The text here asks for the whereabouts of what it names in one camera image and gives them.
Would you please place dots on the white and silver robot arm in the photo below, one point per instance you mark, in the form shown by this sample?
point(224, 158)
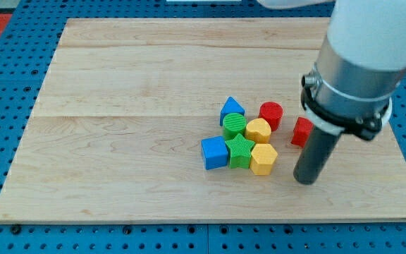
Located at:
point(360, 64)

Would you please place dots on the green star block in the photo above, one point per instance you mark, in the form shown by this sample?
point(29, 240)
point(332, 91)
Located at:
point(239, 152)

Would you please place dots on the yellow hexagon block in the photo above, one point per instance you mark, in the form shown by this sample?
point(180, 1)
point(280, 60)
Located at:
point(263, 158)

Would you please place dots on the blue cube block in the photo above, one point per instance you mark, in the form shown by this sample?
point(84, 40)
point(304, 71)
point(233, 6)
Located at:
point(214, 152)

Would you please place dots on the green cylinder block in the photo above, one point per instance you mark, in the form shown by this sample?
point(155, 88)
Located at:
point(233, 124)

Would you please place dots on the blue triangle block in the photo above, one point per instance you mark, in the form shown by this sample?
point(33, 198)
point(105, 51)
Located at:
point(231, 106)

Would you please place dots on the yellow heart block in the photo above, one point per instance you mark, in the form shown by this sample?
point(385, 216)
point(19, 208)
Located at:
point(258, 130)

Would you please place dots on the red cylinder block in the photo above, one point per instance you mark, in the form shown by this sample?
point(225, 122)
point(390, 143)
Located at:
point(272, 113)

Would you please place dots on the wooden board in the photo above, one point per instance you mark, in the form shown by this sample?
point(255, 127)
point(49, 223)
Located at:
point(114, 135)

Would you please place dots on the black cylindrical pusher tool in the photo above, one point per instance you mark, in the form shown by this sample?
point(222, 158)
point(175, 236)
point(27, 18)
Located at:
point(314, 156)

